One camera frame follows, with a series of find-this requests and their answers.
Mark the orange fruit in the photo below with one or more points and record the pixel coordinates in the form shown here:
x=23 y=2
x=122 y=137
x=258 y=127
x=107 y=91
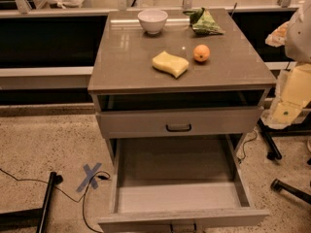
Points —
x=201 y=53

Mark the white bowl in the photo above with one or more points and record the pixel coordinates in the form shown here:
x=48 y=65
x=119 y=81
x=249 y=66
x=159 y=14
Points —
x=152 y=20

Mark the black caster leg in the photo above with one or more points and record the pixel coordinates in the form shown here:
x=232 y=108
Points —
x=277 y=185

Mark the closed upper drawer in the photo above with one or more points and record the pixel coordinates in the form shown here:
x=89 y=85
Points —
x=160 y=123

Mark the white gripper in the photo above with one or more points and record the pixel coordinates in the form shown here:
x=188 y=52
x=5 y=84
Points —
x=299 y=40

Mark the grey drawer cabinet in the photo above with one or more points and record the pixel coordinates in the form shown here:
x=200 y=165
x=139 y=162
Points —
x=175 y=84

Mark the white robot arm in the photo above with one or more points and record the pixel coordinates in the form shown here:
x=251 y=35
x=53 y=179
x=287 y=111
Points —
x=298 y=38

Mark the black stand leg left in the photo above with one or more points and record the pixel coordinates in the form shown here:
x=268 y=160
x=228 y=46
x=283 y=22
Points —
x=37 y=217

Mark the black stand leg right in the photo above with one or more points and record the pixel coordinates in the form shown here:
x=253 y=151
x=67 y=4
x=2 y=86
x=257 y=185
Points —
x=273 y=152

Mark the yellow sponge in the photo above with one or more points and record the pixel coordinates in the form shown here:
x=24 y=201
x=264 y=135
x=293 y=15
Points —
x=171 y=64

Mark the open middle drawer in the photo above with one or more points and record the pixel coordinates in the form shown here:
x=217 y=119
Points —
x=178 y=185

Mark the green chip bag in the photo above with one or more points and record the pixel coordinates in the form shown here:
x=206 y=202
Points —
x=202 y=23

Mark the black stand leg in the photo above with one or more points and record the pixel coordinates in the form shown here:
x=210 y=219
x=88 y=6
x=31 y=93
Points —
x=37 y=217
x=273 y=152

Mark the blue tape cross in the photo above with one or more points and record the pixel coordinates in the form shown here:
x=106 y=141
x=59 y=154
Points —
x=89 y=179

